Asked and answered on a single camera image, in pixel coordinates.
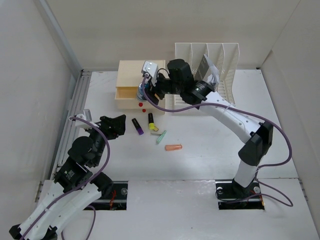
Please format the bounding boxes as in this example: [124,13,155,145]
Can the purple highlighter marker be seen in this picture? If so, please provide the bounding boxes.
[131,118,144,136]

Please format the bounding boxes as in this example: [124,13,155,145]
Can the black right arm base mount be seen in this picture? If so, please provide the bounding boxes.
[215,179,265,210]

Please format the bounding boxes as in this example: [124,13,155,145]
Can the yellow highlighter marker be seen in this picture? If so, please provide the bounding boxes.
[148,112,155,130]

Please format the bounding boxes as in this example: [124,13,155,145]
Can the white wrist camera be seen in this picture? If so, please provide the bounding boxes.
[141,60,159,86]
[68,109,92,130]

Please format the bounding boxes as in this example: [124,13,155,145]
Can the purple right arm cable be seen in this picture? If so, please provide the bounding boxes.
[141,74,294,208]

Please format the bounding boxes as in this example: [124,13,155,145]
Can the grey setup guide booklet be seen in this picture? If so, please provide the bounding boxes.
[194,54,220,87]

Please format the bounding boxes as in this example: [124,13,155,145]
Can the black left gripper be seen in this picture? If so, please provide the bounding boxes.
[85,114,126,166]

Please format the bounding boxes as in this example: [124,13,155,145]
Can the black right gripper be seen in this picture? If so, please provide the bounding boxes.
[141,72,183,105]

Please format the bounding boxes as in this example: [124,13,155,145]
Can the aluminium frame rail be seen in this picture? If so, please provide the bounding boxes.
[34,0,89,180]

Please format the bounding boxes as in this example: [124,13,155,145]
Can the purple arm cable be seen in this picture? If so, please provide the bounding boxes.
[17,116,111,240]
[141,74,294,208]

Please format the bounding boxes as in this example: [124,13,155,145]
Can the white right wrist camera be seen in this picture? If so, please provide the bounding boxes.
[141,60,159,86]

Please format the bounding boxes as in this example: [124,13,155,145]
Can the cream drawer cabinet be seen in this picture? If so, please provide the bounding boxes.
[114,60,165,115]

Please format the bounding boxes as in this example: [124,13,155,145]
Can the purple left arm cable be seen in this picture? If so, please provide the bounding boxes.
[17,116,111,240]

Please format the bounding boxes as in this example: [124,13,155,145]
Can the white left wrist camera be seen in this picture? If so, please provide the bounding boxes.
[68,109,92,130]

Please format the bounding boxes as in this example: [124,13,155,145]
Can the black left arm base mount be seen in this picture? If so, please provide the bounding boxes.
[90,181,129,211]

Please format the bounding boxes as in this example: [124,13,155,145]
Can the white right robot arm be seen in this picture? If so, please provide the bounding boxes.
[138,59,274,199]

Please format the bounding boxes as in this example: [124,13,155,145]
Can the green transparent cap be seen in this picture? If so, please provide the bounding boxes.
[156,130,167,145]

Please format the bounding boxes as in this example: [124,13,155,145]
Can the blue ink bottle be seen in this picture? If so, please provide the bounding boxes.
[136,83,146,102]

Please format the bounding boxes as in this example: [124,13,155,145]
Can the white file organizer rack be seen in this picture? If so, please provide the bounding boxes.
[175,42,240,105]

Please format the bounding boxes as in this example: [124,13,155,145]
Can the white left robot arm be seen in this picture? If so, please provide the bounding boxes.
[9,114,127,240]

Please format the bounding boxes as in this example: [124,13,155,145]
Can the orange transparent cap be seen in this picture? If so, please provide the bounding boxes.
[164,144,183,151]

